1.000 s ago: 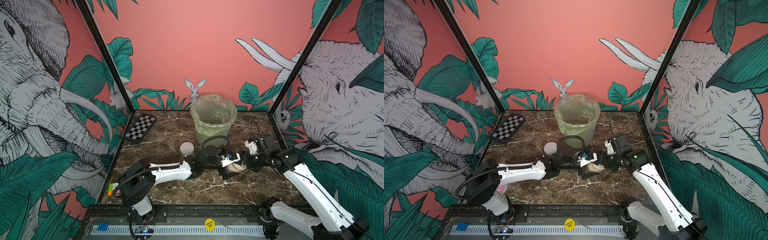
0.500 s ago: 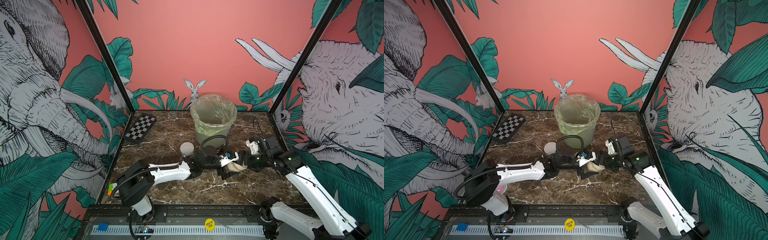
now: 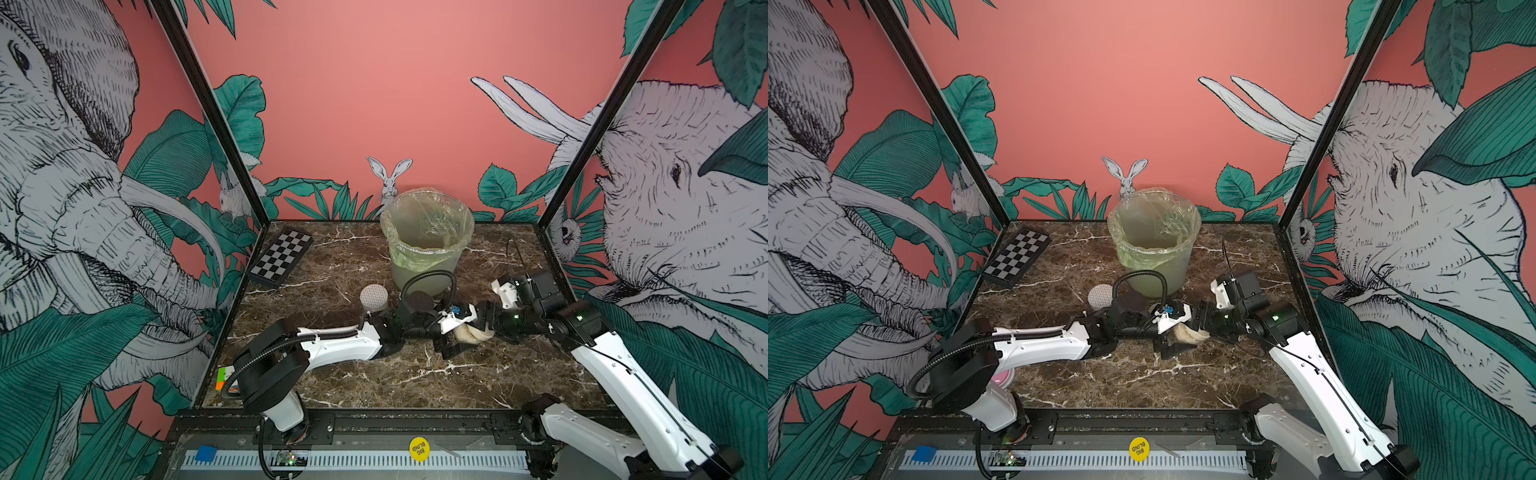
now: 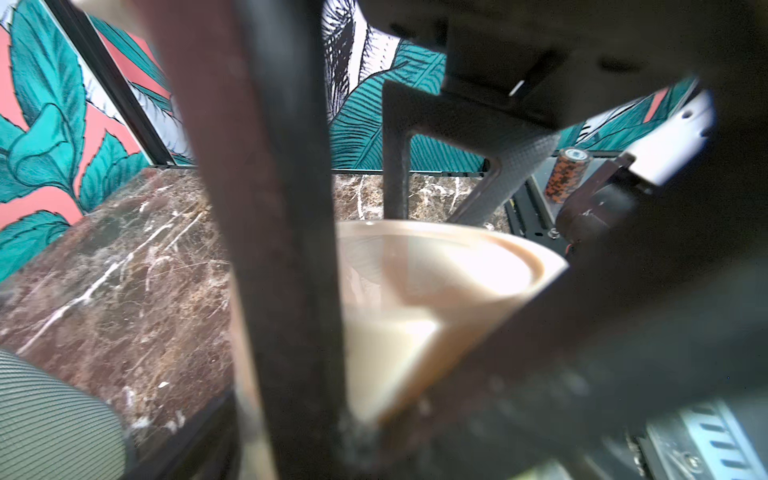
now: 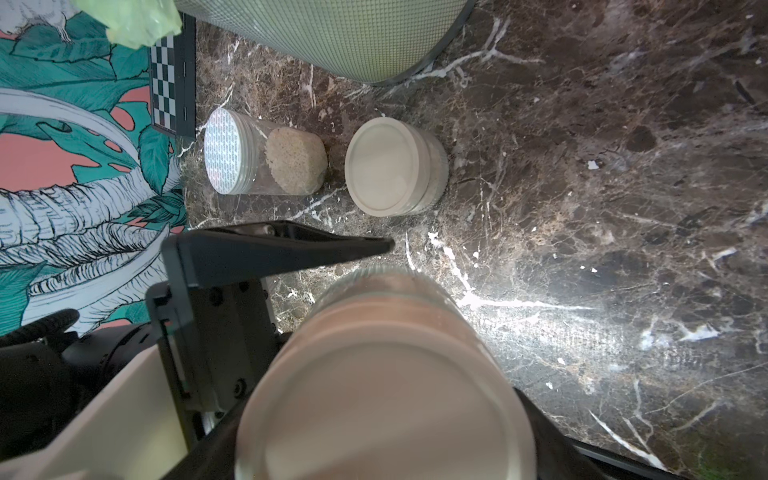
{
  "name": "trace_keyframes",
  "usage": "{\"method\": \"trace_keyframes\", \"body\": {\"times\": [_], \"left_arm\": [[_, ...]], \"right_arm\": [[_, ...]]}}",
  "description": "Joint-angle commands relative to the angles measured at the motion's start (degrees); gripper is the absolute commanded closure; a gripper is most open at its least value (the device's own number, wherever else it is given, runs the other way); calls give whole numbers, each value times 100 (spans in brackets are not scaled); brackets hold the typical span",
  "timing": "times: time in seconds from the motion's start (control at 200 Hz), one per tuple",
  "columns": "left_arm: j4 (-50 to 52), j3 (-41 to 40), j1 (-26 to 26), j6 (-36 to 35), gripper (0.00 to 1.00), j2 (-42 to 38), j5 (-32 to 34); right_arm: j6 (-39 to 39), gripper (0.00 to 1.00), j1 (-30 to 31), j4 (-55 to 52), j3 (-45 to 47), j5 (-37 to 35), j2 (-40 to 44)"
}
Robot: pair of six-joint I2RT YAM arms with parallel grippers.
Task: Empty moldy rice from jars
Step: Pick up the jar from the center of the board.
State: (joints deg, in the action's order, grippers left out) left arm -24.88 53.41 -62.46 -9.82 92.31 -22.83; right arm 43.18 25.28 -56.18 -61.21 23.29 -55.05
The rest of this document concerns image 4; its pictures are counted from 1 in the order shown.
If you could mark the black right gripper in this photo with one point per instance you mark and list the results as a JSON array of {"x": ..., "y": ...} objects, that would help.
[{"x": 559, "y": 62}]

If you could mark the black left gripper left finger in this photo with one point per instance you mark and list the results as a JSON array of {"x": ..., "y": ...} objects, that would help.
[{"x": 248, "y": 78}]

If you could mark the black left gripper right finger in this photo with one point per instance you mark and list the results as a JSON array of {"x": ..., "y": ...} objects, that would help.
[{"x": 666, "y": 309}]

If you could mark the rice jar with beige lid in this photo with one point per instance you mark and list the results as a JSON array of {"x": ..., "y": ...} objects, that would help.
[{"x": 417, "y": 296}]

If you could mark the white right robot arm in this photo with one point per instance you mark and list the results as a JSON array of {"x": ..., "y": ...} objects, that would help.
[{"x": 660, "y": 150}]

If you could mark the jar with patterned lid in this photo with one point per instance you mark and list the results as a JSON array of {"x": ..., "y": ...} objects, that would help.
[{"x": 52, "y": 430}]

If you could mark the copper wire spool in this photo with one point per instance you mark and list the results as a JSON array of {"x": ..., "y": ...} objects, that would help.
[{"x": 568, "y": 172}]

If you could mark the white slotted cable duct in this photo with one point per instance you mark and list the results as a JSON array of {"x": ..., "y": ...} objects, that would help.
[{"x": 728, "y": 436}]

